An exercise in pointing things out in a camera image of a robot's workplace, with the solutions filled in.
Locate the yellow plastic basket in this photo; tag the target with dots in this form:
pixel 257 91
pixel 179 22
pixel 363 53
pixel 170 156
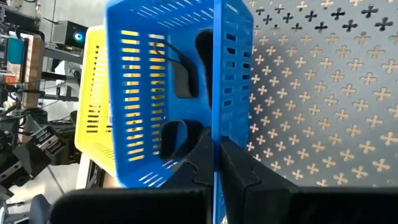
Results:
pixel 81 77

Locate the black computer tower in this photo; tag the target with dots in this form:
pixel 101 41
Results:
pixel 65 32

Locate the blue plastic basket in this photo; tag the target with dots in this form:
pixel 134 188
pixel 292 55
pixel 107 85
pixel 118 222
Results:
pixel 186 109

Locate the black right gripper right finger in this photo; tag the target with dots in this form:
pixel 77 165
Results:
pixel 242 186

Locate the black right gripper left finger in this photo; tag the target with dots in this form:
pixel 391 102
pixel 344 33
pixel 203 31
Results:
pixel 203 168

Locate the wooden board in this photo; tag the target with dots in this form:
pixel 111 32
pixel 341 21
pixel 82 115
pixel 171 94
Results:
pixel 34 71

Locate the grey perforated metal shelf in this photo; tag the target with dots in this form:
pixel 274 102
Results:
pixel 339 76

